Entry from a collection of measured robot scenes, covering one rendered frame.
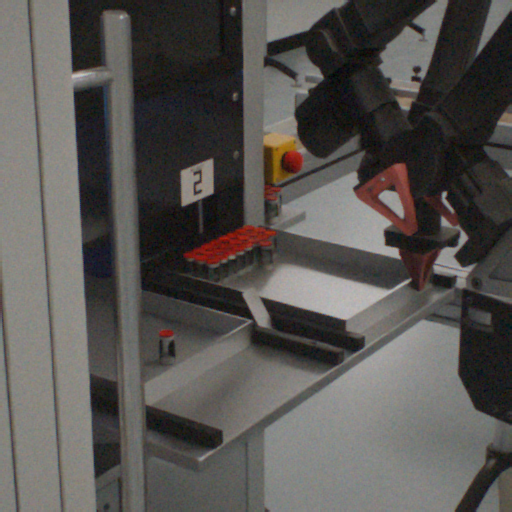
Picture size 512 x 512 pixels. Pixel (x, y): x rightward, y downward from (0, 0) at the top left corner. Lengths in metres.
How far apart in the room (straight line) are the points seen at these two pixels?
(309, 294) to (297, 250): 0.18
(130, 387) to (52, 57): 0.32
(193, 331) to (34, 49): 0.97
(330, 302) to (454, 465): 1.41
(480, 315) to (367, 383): 2.12
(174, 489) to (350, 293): 0.50
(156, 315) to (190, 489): 0.46
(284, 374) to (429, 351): 2.19
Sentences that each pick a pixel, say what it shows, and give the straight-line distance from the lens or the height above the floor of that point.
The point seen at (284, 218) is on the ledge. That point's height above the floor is 0.88.
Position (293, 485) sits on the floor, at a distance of 3.29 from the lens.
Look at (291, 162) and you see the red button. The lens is 2.33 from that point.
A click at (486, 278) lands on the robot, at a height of 1.13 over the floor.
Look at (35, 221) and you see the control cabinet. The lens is 1.06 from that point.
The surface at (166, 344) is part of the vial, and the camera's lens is 1.83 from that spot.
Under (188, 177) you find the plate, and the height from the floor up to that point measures 1.03.
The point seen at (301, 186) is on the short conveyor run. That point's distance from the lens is 2.64.
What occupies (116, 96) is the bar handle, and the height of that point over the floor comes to 1.41.
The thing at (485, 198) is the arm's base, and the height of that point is 1.22.
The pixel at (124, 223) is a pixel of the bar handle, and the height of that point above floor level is 1.30.
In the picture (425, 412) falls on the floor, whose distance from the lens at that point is 3.64.
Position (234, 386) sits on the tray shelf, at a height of 0.88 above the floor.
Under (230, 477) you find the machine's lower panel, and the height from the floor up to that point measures 0.43.
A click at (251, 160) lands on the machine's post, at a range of 2.28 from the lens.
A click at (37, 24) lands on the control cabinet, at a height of 1.49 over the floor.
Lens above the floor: 1.68
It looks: 21 degrees down
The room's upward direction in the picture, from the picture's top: straight up
